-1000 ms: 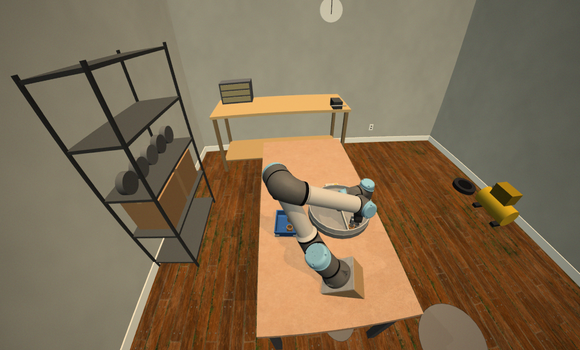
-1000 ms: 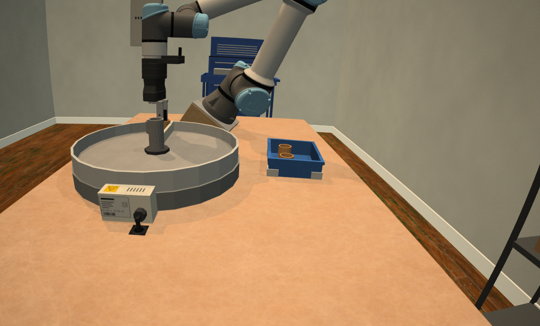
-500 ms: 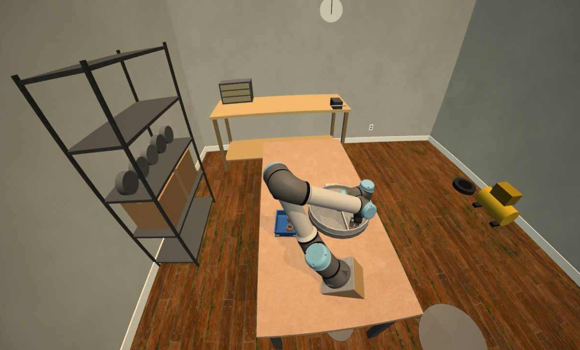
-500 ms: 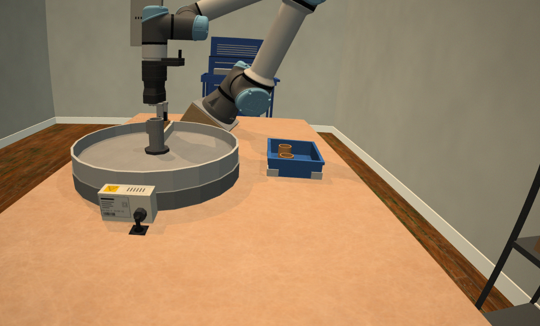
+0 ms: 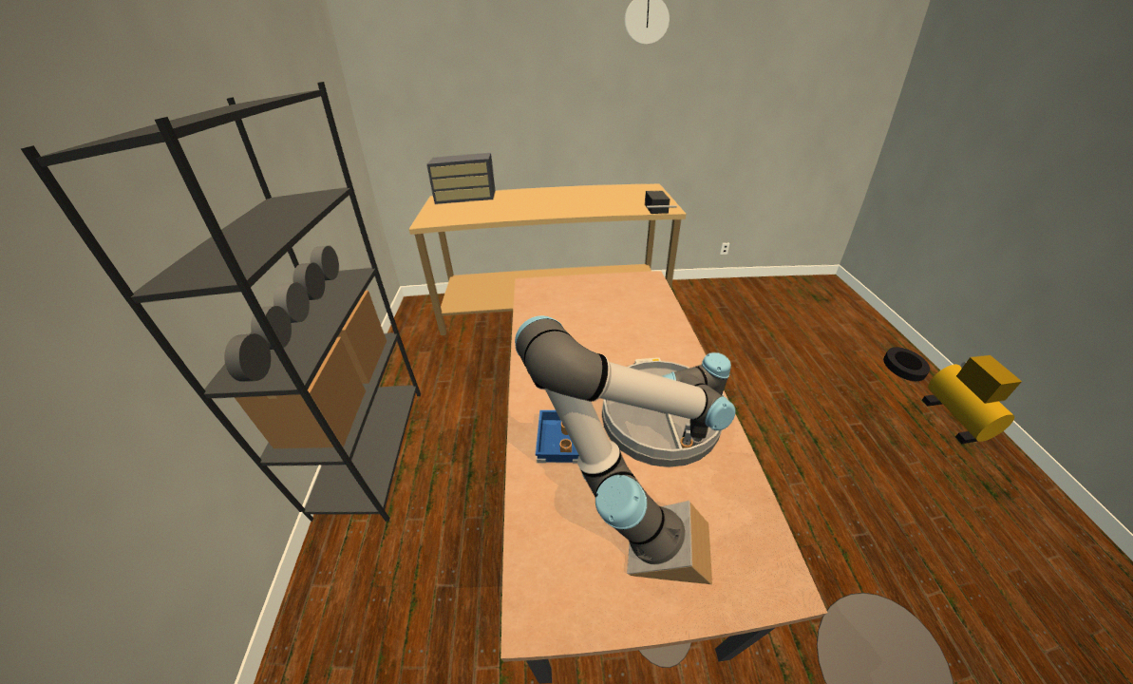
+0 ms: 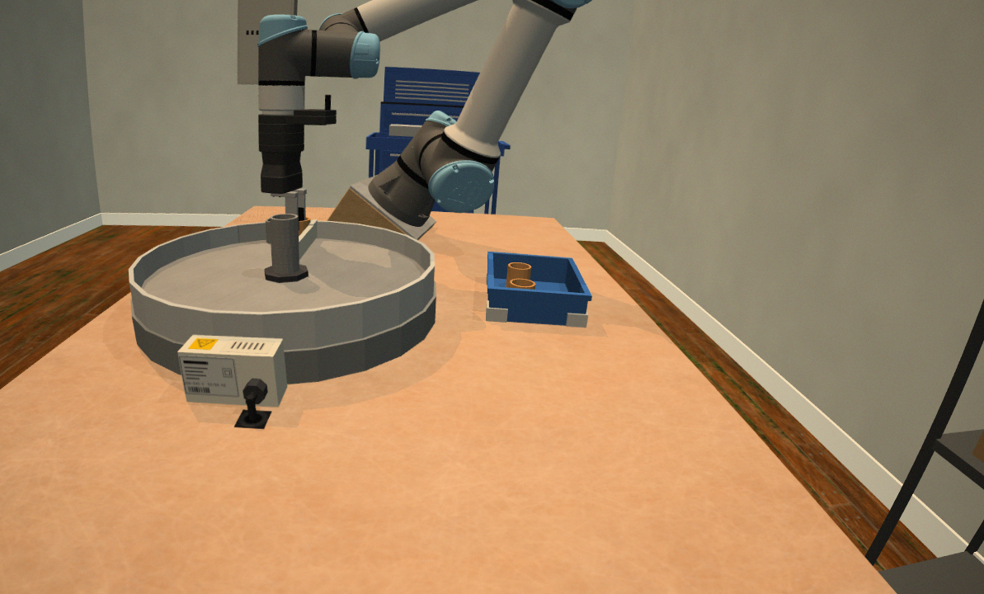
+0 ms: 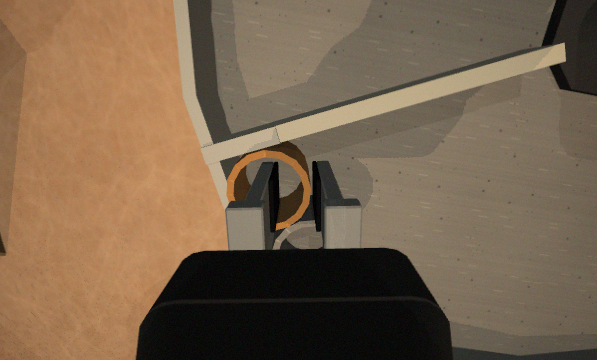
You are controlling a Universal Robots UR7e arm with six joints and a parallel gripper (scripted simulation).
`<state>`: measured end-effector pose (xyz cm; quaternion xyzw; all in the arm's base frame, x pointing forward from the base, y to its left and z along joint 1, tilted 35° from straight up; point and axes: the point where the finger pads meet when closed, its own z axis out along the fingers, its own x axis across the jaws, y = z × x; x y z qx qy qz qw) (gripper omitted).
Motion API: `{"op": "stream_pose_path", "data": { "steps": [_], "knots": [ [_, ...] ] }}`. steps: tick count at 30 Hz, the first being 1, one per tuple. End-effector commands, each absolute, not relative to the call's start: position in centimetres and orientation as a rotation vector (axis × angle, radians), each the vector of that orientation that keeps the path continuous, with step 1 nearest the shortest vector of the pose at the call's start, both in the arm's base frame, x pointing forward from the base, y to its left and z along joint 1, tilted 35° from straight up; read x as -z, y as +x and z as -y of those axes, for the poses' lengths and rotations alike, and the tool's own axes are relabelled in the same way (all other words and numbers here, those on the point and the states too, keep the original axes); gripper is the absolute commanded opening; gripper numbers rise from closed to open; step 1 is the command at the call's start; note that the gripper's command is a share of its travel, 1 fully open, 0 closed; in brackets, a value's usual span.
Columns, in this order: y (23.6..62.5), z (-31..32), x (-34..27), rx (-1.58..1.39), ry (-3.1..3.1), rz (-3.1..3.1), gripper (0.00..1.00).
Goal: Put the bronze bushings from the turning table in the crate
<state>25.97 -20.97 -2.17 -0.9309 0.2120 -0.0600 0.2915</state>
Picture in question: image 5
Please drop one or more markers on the blue open crate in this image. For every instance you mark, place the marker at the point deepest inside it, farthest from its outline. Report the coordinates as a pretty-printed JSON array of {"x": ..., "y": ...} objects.
[{"x": 549, "y": 437}]

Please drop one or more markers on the grey round turning table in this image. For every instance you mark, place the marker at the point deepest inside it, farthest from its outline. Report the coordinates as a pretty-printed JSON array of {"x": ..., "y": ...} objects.
[{"x": 653, "y": 429}]

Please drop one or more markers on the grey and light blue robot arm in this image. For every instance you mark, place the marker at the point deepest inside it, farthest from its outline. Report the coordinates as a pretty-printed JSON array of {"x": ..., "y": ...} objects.
[{"x": 560, "y": 365}]

